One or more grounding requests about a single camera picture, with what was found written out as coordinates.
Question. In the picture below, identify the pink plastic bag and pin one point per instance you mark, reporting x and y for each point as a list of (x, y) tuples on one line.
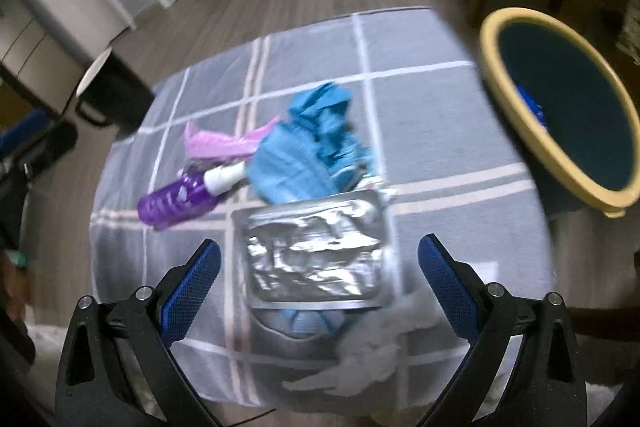
[(220, 144)]

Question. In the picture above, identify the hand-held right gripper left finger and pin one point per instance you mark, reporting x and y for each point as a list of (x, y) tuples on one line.
[(192, 289)]

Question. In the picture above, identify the teal trash bin yellow rim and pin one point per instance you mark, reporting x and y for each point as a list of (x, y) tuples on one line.
[(575, 107)]

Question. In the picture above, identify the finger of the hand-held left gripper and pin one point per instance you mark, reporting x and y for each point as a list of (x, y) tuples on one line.
[(50, 147), (20, 134)]

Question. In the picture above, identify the blue face mask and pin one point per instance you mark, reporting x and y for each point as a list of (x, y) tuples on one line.
[(305, 322)]

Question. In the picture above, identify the blue packet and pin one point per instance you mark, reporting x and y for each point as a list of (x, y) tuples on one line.
[(532, 104)]

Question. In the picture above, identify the silver foil tray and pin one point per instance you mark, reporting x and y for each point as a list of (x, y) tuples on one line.
[(310, 257)]

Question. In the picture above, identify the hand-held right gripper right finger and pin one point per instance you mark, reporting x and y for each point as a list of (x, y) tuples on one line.
[(447, 289)]

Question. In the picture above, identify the beige cabinet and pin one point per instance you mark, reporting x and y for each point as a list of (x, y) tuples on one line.
[(30, 52)]

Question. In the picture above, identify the black mug white inside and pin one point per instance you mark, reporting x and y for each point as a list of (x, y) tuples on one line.
[(120, 102)]

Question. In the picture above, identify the blue cloth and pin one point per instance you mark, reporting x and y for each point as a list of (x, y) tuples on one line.
[(295, 157)]

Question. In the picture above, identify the purple plastic bottle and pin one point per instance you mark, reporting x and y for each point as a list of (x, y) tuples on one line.
[(175, 202)]

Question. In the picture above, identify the grey checked blanket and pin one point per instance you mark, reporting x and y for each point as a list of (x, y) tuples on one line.
[(425, 147)]

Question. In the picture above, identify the long white tissue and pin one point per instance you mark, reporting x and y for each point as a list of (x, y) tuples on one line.
[(370, 357)]

